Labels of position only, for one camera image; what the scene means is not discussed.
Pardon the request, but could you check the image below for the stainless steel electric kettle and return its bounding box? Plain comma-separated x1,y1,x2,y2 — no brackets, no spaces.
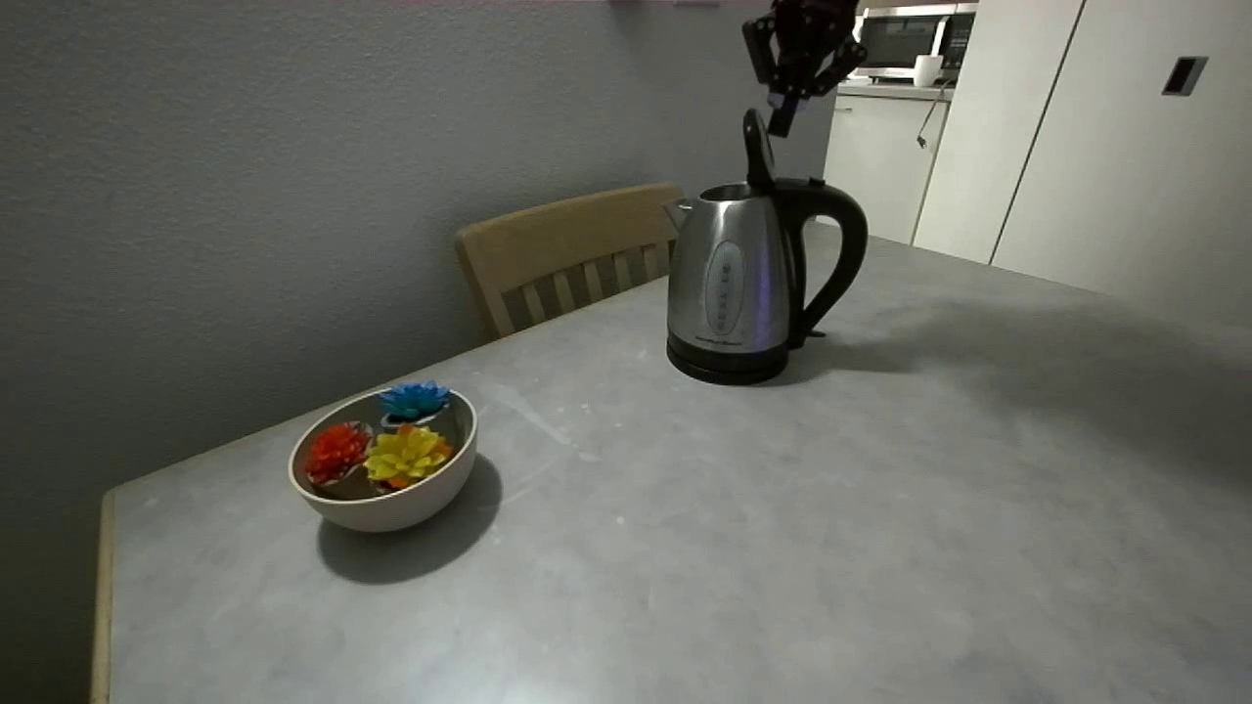
666,180,870,382

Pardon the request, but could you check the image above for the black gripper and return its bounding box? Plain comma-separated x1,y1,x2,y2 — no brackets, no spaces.
738,0,865,139

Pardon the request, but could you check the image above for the white cup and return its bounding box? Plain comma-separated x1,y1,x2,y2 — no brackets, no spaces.
910,55,942,85

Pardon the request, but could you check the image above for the wooden chair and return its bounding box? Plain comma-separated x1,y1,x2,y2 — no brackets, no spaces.
458,185,677,335

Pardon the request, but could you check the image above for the yellow toy flower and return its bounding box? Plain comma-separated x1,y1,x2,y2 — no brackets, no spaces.
365,425,453,488

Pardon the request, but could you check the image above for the white kitchen cabinet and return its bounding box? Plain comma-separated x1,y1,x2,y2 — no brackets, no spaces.
824,89,951,241

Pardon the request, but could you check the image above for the blue toy flower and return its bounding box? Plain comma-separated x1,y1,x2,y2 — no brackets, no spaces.
383,380,451,423

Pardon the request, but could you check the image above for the microwave oven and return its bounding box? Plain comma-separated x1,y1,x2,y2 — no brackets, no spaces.
856,6,977,85

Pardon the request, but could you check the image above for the black wall switch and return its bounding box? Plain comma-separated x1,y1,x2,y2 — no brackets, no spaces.
1161,55,1209,99

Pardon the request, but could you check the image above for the white ceramic bowl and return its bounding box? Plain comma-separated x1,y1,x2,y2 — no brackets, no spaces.
284,382,480,532

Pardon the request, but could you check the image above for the black kettle lid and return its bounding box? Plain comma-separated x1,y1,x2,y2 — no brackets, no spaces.
742,111,773,193

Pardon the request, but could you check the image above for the red toy flower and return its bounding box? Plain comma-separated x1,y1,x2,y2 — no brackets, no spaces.
306,423,368,481

